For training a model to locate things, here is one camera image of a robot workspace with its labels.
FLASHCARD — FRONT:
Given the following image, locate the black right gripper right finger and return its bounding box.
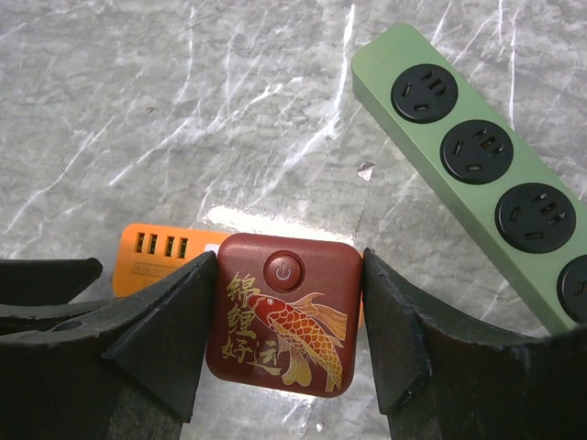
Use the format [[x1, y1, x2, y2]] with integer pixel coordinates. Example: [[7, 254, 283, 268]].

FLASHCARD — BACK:
[[362, 249, 586, 439]]

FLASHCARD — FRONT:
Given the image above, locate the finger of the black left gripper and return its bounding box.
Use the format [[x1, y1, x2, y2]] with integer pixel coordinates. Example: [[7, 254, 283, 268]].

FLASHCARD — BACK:
[[1, 258, 103, 333]]

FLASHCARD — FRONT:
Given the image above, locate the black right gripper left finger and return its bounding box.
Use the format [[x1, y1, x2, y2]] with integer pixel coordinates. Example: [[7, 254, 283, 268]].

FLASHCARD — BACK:
[[1, 251, 216, 439]]

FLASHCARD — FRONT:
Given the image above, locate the orange power strip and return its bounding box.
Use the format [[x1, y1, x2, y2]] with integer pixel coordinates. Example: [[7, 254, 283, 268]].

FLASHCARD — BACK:
[[113, 224, 362, 327]]

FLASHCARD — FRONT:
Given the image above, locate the red koi cube adapter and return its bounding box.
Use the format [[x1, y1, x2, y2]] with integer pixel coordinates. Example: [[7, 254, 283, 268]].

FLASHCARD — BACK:
[[205, 233, 363, 398]]

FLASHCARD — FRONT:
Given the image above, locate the green power strip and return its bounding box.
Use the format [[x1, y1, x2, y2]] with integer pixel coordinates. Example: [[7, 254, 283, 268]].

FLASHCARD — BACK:
[[350, 24, 586, 334]]

